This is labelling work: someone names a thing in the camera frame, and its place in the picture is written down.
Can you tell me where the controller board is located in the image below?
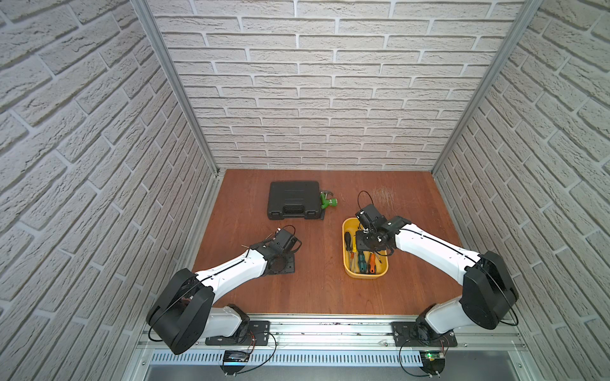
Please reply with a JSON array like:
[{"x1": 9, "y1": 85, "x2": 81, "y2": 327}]
[
  {"x1": 419, "y1": 352, "x2": 446, "y2": 376},
  {"x1": 222, "y1": 350, "x2": 250, "y2": 368}
]

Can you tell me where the yellow plastic storage box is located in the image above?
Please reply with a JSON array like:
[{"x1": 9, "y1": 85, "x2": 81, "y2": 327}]
[{"x1": 342, "y1": 217, "x2": 389, "y2": 279}]

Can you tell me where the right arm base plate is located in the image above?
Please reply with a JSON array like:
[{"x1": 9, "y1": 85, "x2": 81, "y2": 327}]
[{"x1": 390, "y1": 322, "x2": 458, "y2": 348}]

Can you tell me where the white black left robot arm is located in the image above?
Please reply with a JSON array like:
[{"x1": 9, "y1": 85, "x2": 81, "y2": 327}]
[{"x1": 146, "y1": 229, "x2": 302, "y2": 355}]

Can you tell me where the right controller board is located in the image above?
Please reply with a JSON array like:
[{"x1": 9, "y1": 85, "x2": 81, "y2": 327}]
[{"x1": 419, "y1": 352, "x2": 446, "y2": 376}]

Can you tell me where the green black screwdriver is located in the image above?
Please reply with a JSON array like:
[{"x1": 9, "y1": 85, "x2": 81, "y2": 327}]
[{"x1": 358, "y1": 252, "x2": 368, "y2": 274}]

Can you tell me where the aluminium front rail frame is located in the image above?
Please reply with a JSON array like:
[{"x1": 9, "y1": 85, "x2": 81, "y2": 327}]
[{"x1": 124, "y1": 314, "x2": 542, "y2": 380}]

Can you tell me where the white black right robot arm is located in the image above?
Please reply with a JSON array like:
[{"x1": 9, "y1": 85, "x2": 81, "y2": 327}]
[{"x1": 356, "y1": 204, "x2": 519, "y2": 344}]

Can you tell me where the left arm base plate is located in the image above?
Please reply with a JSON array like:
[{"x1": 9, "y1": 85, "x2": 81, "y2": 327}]
[{"x1": 205, "y1": 320, "x2": 271, "y2": 346}]

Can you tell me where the black plastic tool case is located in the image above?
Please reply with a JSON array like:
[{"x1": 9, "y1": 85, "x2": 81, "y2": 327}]
[{"x1": 267, "y1": 181, "x2": 322, "y2": 220}]

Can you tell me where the orange black long screwdriver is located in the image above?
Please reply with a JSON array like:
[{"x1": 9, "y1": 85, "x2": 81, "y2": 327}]
[{"x1": 368, "y1": 252, "x2": 376, "y2": 275}]

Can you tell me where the black screwdriver yellow cap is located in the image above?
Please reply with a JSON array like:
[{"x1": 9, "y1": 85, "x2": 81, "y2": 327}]
[{"x1": 344, "y1": 231, "x2": 354, "y2": 262}]

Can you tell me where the left controller board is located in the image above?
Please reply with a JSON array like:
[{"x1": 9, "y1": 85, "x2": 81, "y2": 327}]
[{"x1": 222, "y1": 350, "x2": 250, "y2": 368}]

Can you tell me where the green plastic nozzle tool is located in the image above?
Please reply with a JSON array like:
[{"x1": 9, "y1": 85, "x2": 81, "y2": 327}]
[{"x1": 320, "y1": 191, "x2": 338, "y2": 211}]

